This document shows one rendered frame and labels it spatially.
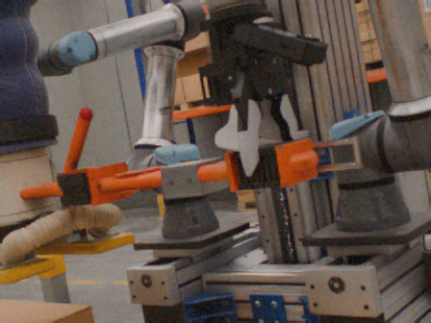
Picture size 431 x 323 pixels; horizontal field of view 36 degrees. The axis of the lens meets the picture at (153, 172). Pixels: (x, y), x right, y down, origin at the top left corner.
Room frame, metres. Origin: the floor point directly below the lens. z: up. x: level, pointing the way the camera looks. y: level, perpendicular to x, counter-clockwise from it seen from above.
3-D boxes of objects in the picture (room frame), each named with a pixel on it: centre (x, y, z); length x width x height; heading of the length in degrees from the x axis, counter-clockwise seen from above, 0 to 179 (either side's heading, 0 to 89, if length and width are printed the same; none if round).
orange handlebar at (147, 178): (1.20, 0.05, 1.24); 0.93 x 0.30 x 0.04; 46
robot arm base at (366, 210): (1.38, -0.44, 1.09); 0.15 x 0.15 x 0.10
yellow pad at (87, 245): (1.32, 0.21, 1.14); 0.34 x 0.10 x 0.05; 46
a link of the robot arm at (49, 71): (1.67, 0.20, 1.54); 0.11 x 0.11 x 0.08; 33
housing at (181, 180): (0.92, -0.05, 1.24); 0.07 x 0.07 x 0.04; 46
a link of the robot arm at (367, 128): (1.37, -0.44, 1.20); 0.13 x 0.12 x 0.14; 48
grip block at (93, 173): (1.07, 0.10, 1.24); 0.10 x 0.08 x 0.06; 136
